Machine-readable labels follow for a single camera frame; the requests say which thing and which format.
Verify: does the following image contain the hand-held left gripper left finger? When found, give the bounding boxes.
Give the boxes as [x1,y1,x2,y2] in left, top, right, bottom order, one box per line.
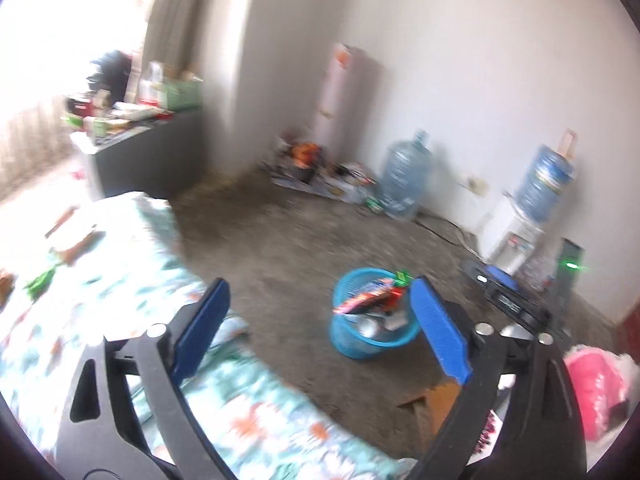
[54,277,238,480]

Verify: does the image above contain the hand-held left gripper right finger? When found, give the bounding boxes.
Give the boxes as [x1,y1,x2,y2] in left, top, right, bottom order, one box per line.
[409,276,588,480]

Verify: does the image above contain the blue plastic basket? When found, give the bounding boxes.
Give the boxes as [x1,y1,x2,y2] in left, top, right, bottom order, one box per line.
[327,267,423,361]

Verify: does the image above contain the red snack packet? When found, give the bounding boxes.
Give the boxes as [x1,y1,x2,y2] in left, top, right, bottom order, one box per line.
[332,280,402,317]

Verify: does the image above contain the black flat device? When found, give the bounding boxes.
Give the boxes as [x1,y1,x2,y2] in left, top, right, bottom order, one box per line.
[460,257,551,329]

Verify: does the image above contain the brown cardboard piece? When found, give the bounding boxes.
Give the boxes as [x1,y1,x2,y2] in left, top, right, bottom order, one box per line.
[397,377,464,454]

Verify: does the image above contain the floral blanket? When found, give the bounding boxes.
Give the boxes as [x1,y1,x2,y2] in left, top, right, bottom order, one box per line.
[0,192,416,480]

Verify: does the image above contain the white water dispenser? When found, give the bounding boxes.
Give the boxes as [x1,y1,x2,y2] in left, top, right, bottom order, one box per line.
[477,192,547,275]

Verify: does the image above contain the black tower device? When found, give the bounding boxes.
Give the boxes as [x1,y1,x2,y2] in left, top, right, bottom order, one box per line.
[550,237,587,332]

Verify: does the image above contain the clear blue water jug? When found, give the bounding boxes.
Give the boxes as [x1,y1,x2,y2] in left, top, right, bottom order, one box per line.
[377,129,434,222]
[515,144,577,224]

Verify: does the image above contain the pink floral cloth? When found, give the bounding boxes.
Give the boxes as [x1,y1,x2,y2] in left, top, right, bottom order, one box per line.
[470,344,632,461]

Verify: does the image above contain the dark desk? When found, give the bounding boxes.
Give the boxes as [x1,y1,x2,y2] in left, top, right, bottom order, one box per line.
[70,109,207,202]

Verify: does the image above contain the black orange bag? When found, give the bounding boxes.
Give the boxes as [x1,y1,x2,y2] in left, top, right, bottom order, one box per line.
[284,139,322,184]

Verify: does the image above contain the pile of small boxes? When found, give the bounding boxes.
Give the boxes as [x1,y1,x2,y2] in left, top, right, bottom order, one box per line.
[82,101,174,137]

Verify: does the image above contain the green plastic basket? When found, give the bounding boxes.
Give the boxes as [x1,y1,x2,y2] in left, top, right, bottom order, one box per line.
[162,79,204,112]

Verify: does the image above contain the pink floral panel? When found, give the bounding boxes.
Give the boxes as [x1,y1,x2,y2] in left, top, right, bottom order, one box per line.
[312,42,387,162]

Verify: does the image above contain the metal window railing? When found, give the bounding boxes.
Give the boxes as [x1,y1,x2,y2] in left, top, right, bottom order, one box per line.
[0,100,77,197]

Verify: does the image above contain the white plastic bag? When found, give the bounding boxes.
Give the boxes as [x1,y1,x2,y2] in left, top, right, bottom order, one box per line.
[137,61,166,107]

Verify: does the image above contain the black clothing pile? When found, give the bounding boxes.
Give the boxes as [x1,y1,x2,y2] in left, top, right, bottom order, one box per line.
[89,50,134,107]

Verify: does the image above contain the grey curtain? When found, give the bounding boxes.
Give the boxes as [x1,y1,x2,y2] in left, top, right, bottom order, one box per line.
[144,0,217,87]

